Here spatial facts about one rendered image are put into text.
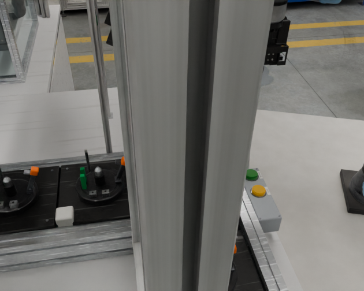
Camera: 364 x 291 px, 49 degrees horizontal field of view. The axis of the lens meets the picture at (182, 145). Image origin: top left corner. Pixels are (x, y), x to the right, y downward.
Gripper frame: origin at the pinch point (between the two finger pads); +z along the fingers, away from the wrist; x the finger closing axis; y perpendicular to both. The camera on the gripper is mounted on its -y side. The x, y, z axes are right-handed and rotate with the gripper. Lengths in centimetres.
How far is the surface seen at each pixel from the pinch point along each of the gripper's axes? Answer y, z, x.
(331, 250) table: 19, 37, -30
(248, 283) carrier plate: -11, 26, -43
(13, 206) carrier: -67, 24, -11
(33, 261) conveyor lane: -63, 34, -22
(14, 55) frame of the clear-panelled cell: -79, 24, 81
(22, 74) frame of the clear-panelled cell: -78, 33, 80
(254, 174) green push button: 2.2, 26.1, -7.4
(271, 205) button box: 3.5, 27.3, -19.4
